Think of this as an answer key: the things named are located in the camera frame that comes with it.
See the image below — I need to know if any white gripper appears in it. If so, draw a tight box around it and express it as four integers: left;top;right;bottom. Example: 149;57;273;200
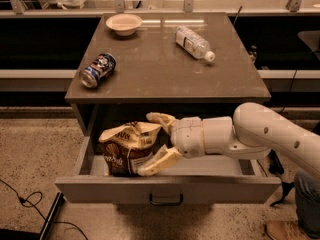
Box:
137;112;204;177

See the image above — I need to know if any brown chip bag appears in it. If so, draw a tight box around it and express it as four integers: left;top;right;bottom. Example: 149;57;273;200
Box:
98;122;161;176

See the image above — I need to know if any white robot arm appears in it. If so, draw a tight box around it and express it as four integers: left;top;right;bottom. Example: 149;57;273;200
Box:
138;102;320;179

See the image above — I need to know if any open grey drawer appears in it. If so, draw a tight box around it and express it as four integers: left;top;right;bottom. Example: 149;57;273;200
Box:
54;104;282;206

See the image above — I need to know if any grey counter cabinet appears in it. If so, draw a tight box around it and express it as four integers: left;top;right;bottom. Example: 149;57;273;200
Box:
65;12;271;131

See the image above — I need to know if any blue soda can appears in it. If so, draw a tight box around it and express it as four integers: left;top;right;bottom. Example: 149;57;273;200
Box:
79;53;116;88

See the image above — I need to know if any clear plastic water bottle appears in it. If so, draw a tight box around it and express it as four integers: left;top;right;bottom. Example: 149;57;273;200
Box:
175;26;215;63

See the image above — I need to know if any black tripod leg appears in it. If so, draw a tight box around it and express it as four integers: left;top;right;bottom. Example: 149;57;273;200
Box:
268;150;295;207

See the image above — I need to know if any white paper bowl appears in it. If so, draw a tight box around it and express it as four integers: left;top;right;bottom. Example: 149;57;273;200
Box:
106;14;142;36

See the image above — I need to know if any tan shoe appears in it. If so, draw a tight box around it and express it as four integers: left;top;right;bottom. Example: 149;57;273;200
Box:
265;221;311;240

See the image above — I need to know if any person's jeans leg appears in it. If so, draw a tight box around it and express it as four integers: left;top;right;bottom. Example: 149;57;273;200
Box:
294;169;320;239

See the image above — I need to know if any metal railing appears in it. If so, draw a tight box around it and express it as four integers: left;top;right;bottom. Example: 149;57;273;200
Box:
0;0;320;18

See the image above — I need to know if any black bar on floor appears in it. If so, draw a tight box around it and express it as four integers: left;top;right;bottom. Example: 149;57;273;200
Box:
0;192;64;240

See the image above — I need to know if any black drawer handle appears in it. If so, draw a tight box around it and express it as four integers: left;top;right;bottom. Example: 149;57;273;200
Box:
149;193;184;206

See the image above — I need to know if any black floor cable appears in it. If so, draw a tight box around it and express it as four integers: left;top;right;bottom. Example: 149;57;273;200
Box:
0;178;89;240

